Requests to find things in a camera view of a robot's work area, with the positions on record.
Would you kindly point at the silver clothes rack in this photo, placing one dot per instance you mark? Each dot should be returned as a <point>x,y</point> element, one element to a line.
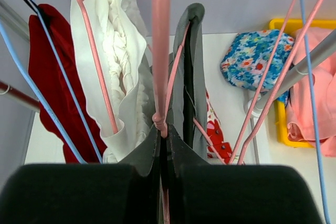
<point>325,49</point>

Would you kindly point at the pink hanger of grey skirt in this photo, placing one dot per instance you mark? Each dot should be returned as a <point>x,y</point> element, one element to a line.
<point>164,76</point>

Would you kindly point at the yellow plastic bin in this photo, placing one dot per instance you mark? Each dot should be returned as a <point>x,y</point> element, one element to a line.
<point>280,110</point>

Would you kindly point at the red poppy print skirt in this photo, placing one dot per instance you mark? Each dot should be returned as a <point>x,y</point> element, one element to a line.
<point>215,133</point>

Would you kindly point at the blue hanger of red skirt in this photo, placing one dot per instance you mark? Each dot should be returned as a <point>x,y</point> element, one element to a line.
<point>45,118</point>

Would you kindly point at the pink hanger of white skirt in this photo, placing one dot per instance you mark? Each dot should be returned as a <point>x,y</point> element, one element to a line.
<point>98,67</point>

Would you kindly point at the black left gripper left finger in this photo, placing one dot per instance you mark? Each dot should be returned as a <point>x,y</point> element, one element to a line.
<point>125,192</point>

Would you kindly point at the dark red skirt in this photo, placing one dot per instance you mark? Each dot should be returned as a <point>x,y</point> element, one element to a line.
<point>44,70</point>

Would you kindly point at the grey skirt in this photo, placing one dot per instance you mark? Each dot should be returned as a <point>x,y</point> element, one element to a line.
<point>188,98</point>

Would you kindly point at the white pleated skirt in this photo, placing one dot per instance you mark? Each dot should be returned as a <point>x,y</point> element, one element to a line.
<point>119,32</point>

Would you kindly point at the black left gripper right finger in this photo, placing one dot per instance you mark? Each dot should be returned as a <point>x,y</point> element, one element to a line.
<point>203,193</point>

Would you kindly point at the blue wire hanger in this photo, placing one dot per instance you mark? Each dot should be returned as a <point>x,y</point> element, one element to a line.
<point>316,132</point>

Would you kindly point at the blue floral skirt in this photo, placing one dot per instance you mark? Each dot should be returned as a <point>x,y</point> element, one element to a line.
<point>247,57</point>

